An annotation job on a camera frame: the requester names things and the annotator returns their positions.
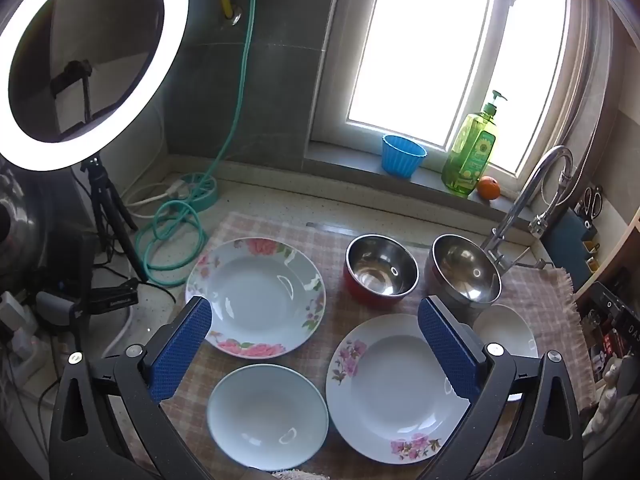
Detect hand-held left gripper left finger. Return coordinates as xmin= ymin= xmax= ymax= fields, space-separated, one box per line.
xmin=49 ymin=296 xmax=213 ymax=480

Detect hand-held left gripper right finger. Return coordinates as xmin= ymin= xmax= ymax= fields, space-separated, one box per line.
xmin=417 ymin=296 xmax=583 ymax=480

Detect purple floral plate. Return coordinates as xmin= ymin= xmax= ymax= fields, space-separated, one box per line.
xmin=325 ymin=313 xmax=473 ymax=465

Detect large pink floral plate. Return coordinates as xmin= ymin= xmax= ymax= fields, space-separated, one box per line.
xmin=185 ymin=237 xmax=327 ymax=359

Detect plain steel bowl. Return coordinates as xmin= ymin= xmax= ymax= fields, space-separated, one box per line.
xmin=424 ymin=233 xmax=502 ymax=318

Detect pale blue bowl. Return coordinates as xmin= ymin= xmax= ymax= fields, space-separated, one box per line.
xmin=206 ymin=364 xmax=330 ymax=472

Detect small white bowl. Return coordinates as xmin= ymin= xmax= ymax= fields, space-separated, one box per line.
xmin=470 ymin=304 xmax=540 ymax=403

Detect red steel bowl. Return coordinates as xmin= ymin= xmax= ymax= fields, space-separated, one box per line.
xmin=344 ymin=233 xmax=420 ymax=306

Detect pink checked cloth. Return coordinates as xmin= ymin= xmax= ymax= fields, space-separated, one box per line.
xmin=107 ymin=210 xmax=598 ymax=480

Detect teal round holder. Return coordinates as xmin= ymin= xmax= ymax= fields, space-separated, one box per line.
xmin=175 ymin=172 xmax=218 ymax=211

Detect blue knife block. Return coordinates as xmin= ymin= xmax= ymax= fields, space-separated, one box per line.
xmin=542 ymin=207 xmax=598 ymax=291

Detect white figurine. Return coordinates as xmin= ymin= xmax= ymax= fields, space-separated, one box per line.
xmin=585 ymin=355 xmax=631 ymax=436

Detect black tripod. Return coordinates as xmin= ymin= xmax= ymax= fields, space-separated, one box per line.
xmin=75 ymin=157 xmax=151 ymax=281

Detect orange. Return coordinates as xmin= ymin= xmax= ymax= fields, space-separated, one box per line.
xmin=476 ymin=176 xmax=502 ymax=201

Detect metal faucet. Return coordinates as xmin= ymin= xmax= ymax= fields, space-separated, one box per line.
xmin=480 ymin=145 xmax=576 ymax=271

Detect white power adapter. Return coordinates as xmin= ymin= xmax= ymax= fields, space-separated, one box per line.
xmin=0 ymin=290 xmax=36 ymax=361

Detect wooden shelf unit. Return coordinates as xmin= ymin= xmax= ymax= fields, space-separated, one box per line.
xmin=570 ymin=95 xmax=640 ymax=311

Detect green dish soap bottle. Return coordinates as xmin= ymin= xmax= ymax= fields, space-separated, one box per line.
xmin=441 ymin=90 xmax=500 ymax=197

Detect blue ribbed cup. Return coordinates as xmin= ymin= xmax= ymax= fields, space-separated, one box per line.
xmin=381 ymin=135 xmax=427 ymax=179

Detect black scissors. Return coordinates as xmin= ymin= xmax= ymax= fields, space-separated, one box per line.
xmin=575 ymin=186 xmax=604 ymax=221

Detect black phone holder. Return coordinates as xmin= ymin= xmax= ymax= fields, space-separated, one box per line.
xmin=50 ymin=60 xmax=96 ymax=136

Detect black clamp mount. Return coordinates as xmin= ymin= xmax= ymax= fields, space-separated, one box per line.
xmin=35 ymin=277 xmax=141 ymax=321

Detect metal faucet sprayer hose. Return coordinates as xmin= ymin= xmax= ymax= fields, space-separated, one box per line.
xmin=529 ymin=157 xmax=576 ymax=235

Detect green hose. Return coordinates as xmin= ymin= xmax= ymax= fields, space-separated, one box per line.
xmin=142 ymin=0 xmax=263 ymax=288

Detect white window frame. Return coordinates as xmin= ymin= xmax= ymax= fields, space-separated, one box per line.
xmin=305 ymin=0 xmax=591 ymax=181

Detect round ring light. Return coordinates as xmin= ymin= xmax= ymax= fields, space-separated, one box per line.
xmin=0 ymin=0 xmax=190 ymax=171

